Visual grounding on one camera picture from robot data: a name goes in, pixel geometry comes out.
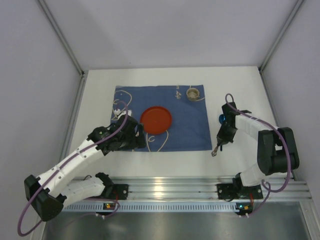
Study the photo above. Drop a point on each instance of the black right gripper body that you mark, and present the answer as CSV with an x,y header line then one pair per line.
x,y
223,136

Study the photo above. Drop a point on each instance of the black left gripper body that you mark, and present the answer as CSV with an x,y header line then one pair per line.
x,y
138,135

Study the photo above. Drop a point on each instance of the blue metal spoon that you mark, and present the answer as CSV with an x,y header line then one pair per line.
x,y
222,118

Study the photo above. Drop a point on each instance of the iridescent purple fork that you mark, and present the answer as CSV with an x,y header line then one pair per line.
x,y
215,150

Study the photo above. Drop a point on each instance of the orange plastic plate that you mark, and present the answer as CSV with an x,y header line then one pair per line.
x,y
156,120

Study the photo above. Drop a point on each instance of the blue cloth placemat gold print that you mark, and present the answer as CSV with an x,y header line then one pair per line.
x,y
189,129

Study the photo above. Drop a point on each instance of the speckled ceramic cup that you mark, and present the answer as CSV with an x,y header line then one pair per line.
x,y
193,94

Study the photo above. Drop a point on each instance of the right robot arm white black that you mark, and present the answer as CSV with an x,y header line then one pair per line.
x,y
276,146

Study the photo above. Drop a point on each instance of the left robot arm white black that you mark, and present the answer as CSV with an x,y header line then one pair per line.
x,y
53,190

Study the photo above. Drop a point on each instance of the aluminium front rail base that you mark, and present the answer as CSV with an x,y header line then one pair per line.
x,y
198,189

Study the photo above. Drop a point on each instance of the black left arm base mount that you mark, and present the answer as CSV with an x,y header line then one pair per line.
x,y
112,191

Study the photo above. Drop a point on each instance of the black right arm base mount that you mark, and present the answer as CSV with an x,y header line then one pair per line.
x,y
237,191

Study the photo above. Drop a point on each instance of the aluminium frame rail left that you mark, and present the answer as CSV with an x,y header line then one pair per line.
x,y
60,35

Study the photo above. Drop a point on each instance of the aluminium frame rail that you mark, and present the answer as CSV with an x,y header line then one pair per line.
x,y
60,35
298,4

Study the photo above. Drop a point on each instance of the slotted grey cable duct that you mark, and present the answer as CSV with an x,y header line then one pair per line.
x,y
159,207

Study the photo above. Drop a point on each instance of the aluminium frame rail right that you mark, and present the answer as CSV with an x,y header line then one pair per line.
x,y
298,4

